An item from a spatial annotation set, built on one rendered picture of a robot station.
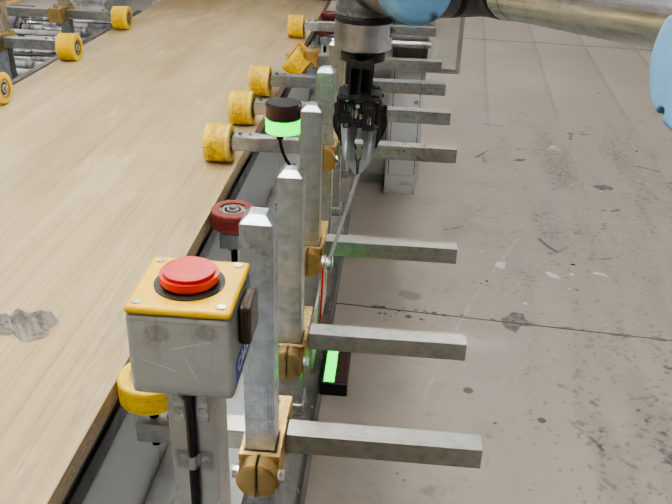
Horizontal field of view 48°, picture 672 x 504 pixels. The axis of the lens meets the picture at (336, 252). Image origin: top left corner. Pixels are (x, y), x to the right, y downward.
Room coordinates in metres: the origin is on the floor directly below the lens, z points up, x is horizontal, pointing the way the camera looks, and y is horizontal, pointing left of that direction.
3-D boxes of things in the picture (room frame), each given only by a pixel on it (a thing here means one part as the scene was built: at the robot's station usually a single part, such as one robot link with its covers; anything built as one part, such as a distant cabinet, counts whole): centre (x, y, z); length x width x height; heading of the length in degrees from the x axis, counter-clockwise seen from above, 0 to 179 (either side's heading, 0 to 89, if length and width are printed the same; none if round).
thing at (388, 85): (1.98, -0.02, 0.95); 0.50 x 0.04 x 0.04; 86
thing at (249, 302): (0.44, 0.06, 1.20); 0.03 x 0.01 x 0.03; 176
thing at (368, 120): (1.19, -0.03, 1.15); 0.09 x 0.08 x 0.12; 176
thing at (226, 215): (1.25, 0.19, 0.85); 0.08 x 0.08 x 0.11
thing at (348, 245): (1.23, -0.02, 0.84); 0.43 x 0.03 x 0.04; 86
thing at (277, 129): (1.20, 0.09, 1.08); 0.06 x 0.06 x 0.02
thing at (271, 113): (1.20, 0.09, 1.11); 0.06 x 0.06 x 0.02
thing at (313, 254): (1.22, 0.05, 0.85); 0.13 x 0.06 x 0.05; 176
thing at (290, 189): (0.95, 0.06, 0.87); 0.03 x 0.03 x 0.48; 86
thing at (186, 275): (0.44, 0.10, 1.22); 0.04 x 0.04 x 0.02
